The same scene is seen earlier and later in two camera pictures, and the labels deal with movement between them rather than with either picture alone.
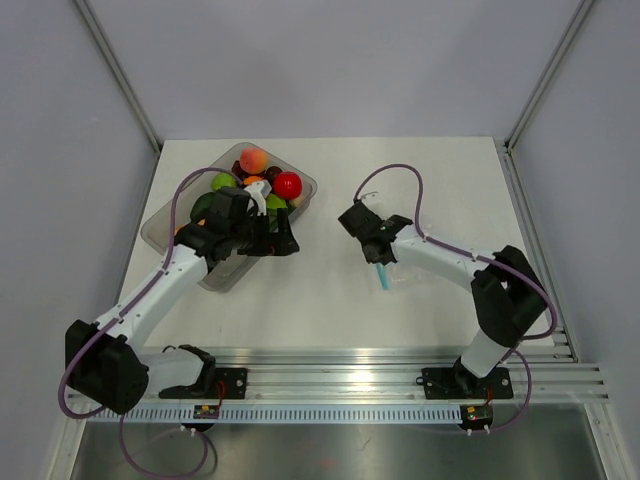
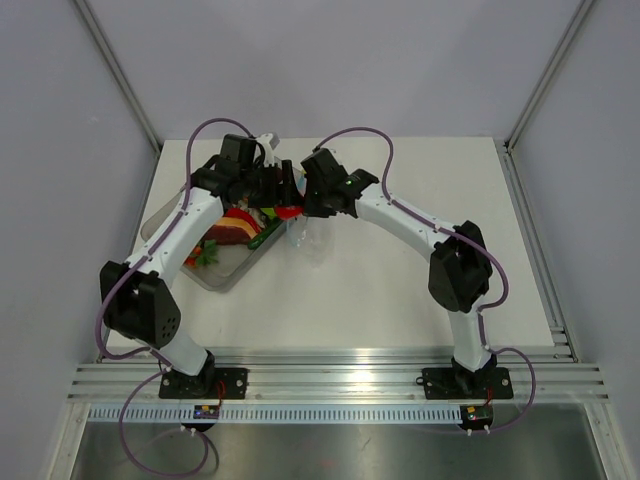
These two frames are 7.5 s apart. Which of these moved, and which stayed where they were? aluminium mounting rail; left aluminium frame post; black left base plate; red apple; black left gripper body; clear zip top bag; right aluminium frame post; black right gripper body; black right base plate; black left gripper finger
Moved: clear zip top bag; black left gripper finger; red apple; black right gripper body; black left gripper body
Stayed: right aluminium frame post; black left base plate; left aluminium frame post; black right base plate; aluminium mounting rail
